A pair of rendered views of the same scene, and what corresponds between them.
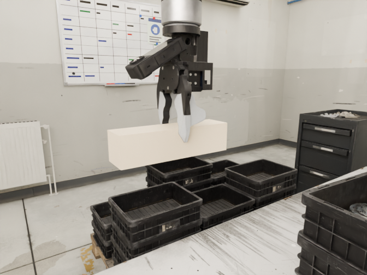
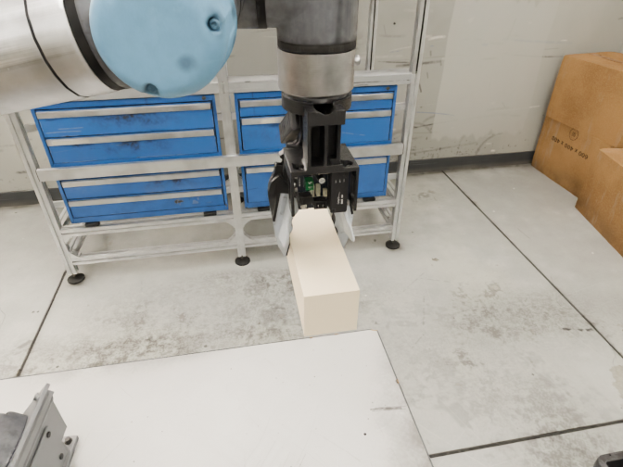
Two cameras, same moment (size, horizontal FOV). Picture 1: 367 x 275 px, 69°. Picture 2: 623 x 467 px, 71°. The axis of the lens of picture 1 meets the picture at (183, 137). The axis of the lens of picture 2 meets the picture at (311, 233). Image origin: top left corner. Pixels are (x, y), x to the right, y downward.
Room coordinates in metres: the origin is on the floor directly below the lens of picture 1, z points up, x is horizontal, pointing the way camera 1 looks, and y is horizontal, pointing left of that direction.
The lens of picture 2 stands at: (0.71, -0.41, 1.42)
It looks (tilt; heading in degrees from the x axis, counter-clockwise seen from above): 34 degrees down; 114
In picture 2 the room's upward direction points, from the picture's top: straight up
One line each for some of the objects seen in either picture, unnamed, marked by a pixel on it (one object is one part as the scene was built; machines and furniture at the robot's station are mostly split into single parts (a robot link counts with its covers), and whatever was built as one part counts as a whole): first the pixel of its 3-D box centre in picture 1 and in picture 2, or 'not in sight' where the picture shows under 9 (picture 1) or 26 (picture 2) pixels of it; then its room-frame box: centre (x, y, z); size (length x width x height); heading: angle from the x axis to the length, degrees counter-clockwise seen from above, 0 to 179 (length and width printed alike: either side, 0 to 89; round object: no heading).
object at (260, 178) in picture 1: (258, 199); not in sight; (1.70, -0.52, 0.37); 0.40 x 0.30 x 0.45; 124
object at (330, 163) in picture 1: (338, 165); not in sight; (2.19, -1.34, 0.45); 0.60 x 0.45 x 0.90; 124
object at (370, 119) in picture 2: not in sight; (317, 150); (-0.03, 1.36, 0.60); 0.72 x 0.03 x 0.56; 34
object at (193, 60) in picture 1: (184, 61); (317, 150); (0.54, 0.00, 1.23); 0.09 x 0.08 x 0.12; 124
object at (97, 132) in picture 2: not in sight; (139, 162); (-0.69, 0.91, 0.60); 0.72 x 0.03 x 0.56; 34
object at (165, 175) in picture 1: (178, 192); not in sight; (1.81, 0.03, 0.37); 0.40 x 0.30 x 0.45; 124
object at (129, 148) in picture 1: (171, 140); (311, 250); (0.52, 0.02, 1.08); 0.24 x 0.06 x 0.06; 124
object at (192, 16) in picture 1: (180, 17); (319, 70); (0.54, 0.01, 1.31); 0.08 x 0.08 x 0.05
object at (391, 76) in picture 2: not in sight; (222, 84); (-0.38, 1.16, 0.91); 1.70 x 0.10 x 0.05; 34
